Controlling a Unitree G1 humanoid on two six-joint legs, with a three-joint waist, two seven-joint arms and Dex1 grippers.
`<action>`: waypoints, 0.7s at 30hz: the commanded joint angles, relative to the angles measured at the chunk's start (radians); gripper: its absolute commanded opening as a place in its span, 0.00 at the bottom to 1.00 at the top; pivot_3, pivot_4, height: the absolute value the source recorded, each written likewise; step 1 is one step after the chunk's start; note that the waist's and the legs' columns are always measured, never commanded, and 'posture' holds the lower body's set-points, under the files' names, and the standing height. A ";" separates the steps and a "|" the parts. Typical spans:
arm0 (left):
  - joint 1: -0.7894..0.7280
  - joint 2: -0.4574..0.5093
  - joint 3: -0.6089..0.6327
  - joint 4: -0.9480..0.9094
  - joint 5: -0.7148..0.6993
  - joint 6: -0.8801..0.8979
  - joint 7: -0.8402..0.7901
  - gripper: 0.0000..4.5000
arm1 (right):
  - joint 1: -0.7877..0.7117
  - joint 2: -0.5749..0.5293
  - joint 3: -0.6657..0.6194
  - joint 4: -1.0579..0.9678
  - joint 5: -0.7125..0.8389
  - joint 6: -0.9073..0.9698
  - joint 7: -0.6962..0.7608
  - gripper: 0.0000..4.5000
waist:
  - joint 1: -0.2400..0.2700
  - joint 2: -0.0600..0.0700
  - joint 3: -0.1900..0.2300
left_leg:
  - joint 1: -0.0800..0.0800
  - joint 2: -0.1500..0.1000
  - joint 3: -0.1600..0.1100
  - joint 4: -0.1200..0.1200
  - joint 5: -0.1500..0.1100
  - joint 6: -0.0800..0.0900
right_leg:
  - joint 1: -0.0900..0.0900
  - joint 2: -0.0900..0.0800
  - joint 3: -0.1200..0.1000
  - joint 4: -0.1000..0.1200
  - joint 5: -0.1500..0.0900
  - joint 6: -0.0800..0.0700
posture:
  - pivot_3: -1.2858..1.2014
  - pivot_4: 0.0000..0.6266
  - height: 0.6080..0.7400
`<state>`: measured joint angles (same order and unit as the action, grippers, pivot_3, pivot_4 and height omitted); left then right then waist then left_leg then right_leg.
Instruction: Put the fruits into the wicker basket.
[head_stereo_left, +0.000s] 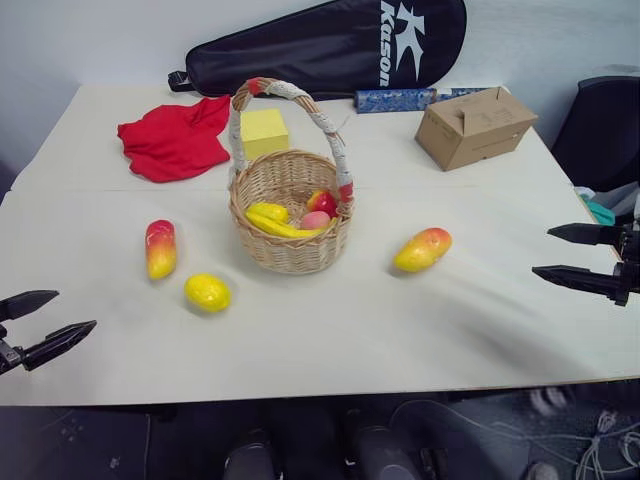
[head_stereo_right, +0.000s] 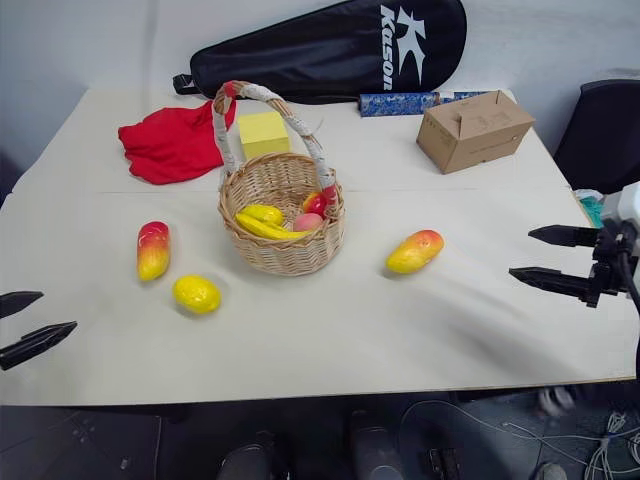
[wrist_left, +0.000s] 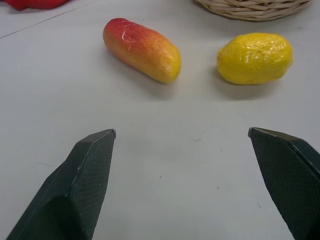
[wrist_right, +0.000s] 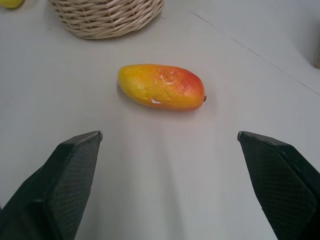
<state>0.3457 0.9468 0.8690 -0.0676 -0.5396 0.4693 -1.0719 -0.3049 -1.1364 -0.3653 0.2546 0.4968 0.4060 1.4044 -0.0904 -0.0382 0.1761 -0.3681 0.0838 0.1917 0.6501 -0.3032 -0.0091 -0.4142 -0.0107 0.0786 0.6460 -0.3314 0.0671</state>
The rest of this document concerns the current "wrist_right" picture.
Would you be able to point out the yellow fruit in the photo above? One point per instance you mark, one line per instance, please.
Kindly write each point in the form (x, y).
(11, 3)

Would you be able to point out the woven wicker basket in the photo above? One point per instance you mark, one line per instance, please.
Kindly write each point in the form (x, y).
(106, 17)

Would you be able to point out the orange yellow mango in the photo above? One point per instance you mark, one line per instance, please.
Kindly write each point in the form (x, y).
(161, 87)

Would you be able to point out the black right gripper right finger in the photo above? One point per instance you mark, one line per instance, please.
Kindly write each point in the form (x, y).
(280, 185)

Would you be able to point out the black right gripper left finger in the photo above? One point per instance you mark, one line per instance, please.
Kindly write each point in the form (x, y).
(55, 185)

